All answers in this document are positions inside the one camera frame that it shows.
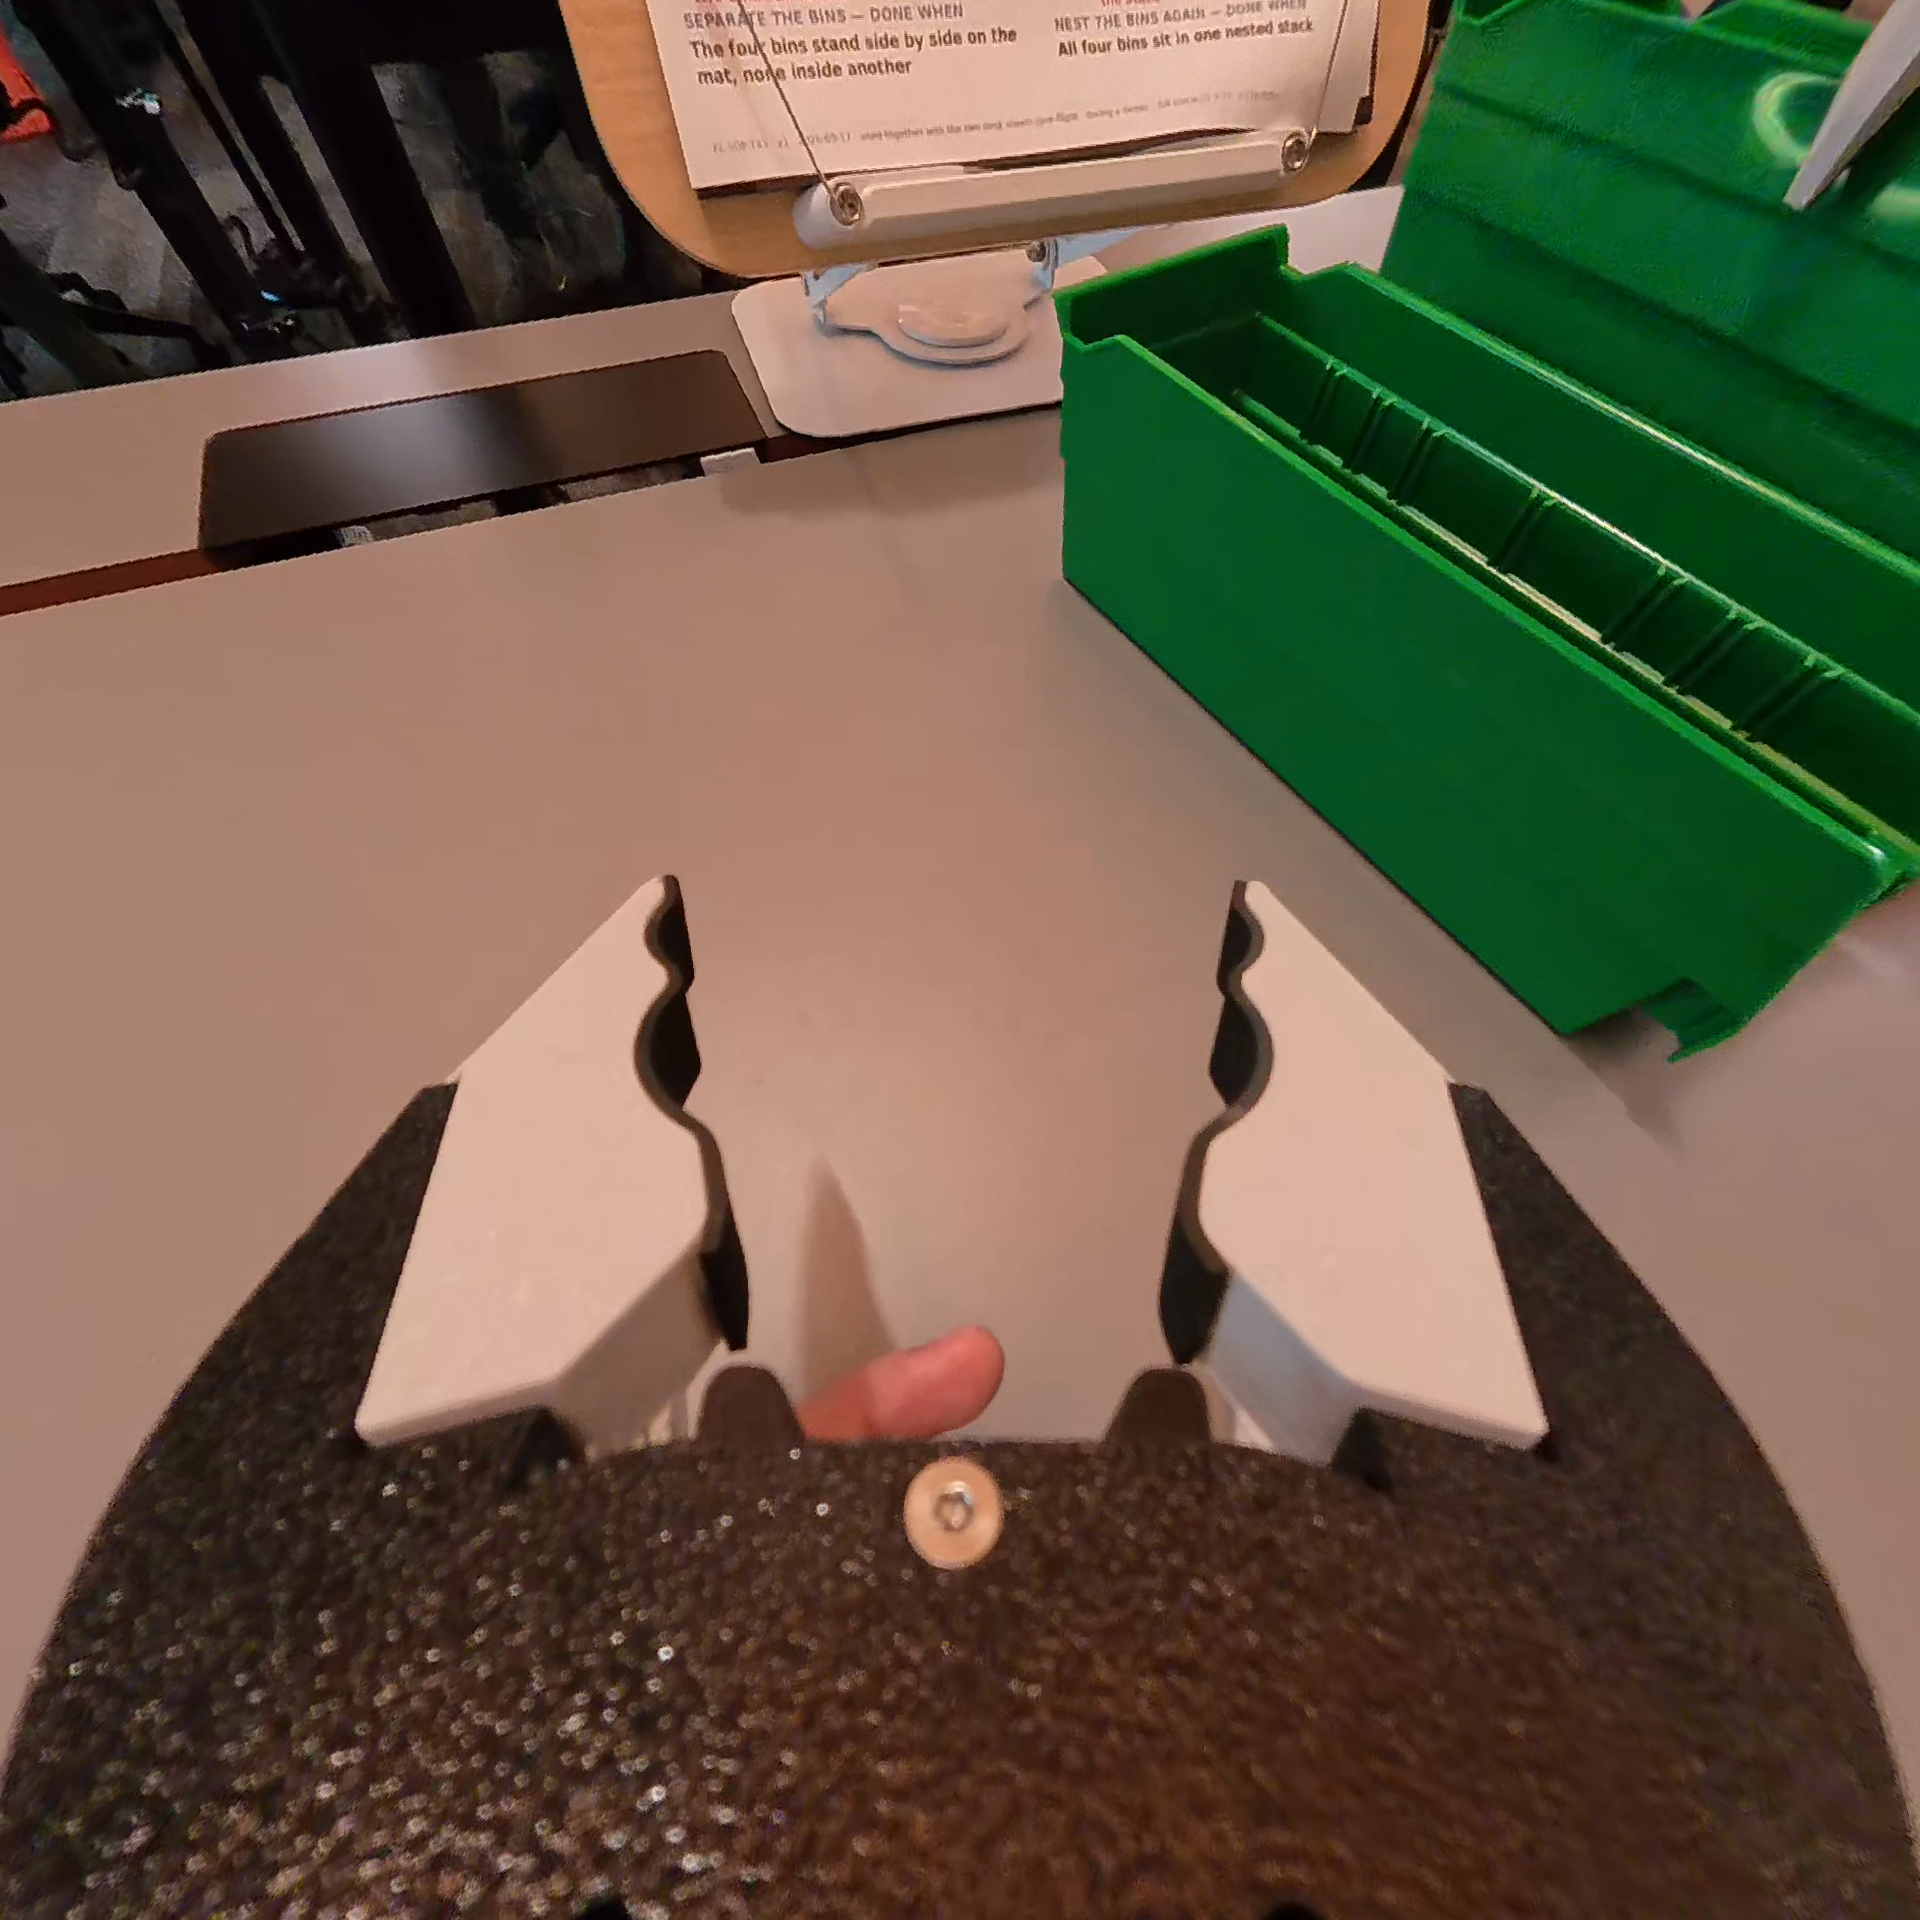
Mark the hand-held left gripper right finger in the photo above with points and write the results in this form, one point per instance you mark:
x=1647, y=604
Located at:
x=1365, y=1201

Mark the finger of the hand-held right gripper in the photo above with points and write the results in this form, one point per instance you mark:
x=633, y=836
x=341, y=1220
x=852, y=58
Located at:
x=1868, y=105

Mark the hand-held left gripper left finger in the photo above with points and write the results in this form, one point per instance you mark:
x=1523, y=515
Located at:
x=539, y=1201

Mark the green plastic bin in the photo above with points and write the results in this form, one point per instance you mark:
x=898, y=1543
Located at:
x=1349, y=674
x=1575, y=225

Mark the person's left hand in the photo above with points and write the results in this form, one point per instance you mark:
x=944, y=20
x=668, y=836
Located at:
x=914, y=1382

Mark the wooden sign board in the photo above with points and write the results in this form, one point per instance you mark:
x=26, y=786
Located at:
x=628, y=150

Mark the orange bag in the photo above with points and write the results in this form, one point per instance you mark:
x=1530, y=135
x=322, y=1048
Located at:
x=19, y=98

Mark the white sign bracket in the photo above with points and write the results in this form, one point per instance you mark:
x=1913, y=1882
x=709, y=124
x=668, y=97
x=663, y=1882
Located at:
x=1050, y=187

